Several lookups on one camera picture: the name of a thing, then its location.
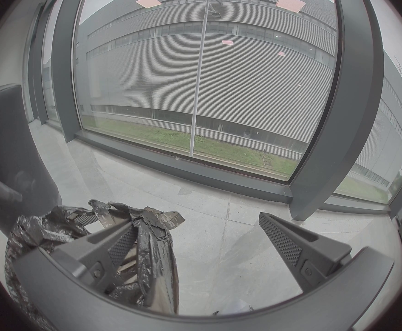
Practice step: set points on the black plastic bag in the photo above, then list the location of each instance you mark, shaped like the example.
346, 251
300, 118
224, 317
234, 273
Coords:
152, 253

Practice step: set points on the dark grey round chair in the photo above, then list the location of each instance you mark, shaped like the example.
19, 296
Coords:
25, 150

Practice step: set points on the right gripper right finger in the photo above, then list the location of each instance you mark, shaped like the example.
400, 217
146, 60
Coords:
311, 253

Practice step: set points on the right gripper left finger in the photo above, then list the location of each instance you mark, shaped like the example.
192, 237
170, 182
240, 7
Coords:
94, 253

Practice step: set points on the window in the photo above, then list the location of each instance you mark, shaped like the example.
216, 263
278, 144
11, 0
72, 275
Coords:
356, 98

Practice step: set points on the crumpled black plastic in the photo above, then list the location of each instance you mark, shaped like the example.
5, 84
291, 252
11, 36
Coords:
216, 313

